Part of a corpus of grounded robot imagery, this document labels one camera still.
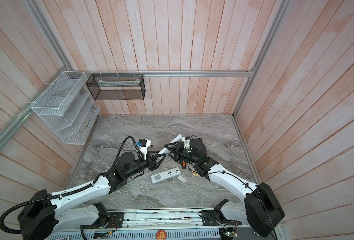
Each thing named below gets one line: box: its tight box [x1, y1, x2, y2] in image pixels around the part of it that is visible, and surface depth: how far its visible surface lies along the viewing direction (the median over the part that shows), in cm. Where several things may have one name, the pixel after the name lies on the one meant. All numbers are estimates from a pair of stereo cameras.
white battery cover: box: [177, 175, 188, 184], surface depth 90 cm
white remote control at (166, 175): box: [151, 167, 182, 184], surface depth 89 cm
